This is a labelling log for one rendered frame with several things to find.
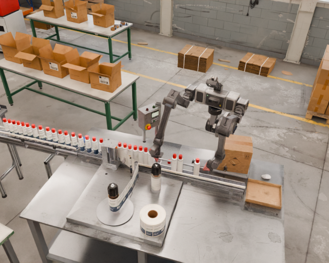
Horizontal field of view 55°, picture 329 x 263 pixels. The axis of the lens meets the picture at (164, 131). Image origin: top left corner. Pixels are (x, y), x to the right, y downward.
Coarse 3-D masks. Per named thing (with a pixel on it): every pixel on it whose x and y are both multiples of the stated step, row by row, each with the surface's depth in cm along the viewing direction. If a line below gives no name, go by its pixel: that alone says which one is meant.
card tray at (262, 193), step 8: (248, 184) 295; (256, 184) 295; (264, 184) 295; (272, 184) 293; (248, 192) 287; (256, 192) 288; (264, 192) 288; (272, 192) 288; (280, 192) 287; (248, 200) 278; (256, 200) 275; (264, 200) 280; (272, 200) 280; (280, 200) 279; (280, 208) 272
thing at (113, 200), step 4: (112, 184) 245; (116, 184) 246; (108, 188) 244; (112, 188) 242; (116, 188) 243; (108, 192) 246; (112, 192) 243; (116, 192) 245; (108, 196) 250; (112, 196) 246; (116, 196) 250; (112, 200) 248; (116, 200) 249; (112, 204) 251; (116, 204) 252; (112, 208) 254; (116, 208) 254; (120, 208) 262; (112, 212) 258; (116, 212) 258
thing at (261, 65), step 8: (248, 56) 683; (256, 56) 683; (264, 56) 682; (240, 64) 666; (248, 64) 657; (256, 64) 650; (264, 64) 653; (272, 64) 654; (248, 72) 668; (256, 72) 657; (264, 72) 649
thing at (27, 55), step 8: (32, 40) 493; (40, 40) 488; (48, 40) 483; (32, 48) 499; (40, 48) 493; (16, 56) 469; (24, 56) 467; (32, 56) 465; (24, 64) 488; (32, 64) 481; (40, 64) 476
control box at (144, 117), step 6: (144, 108) 277; (150, 108) 277; (156, 108) 278; (138, 114) 279; (144, 114) 271; (150, 114) 275; (138, 120) 283; (144, 120) 275; (150, 120) 279; (144, 126) 279
